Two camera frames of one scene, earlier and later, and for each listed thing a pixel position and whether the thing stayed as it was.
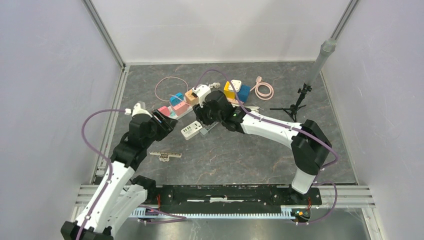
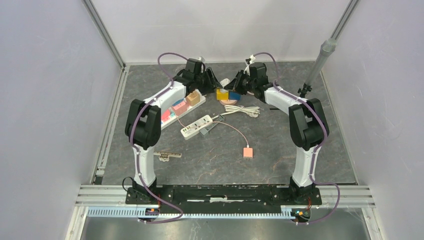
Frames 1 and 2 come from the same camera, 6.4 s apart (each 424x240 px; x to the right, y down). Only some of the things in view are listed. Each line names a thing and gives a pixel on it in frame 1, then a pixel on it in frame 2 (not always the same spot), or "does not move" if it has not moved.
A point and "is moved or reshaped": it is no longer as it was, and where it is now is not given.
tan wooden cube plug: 190,100 does not move
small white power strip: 191,129 does not move
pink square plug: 180,108 does not move
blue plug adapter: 176,99 does not move
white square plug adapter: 237,85 is moved or reshaped
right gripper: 200,113 -> 236,82
